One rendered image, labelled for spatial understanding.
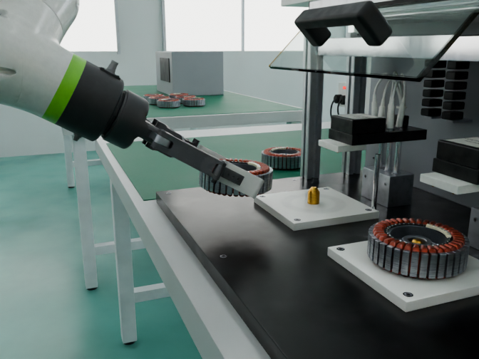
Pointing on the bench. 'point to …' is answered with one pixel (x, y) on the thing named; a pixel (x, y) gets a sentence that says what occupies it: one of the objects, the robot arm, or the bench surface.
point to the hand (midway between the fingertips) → (234, 174)
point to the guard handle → (366, 28)
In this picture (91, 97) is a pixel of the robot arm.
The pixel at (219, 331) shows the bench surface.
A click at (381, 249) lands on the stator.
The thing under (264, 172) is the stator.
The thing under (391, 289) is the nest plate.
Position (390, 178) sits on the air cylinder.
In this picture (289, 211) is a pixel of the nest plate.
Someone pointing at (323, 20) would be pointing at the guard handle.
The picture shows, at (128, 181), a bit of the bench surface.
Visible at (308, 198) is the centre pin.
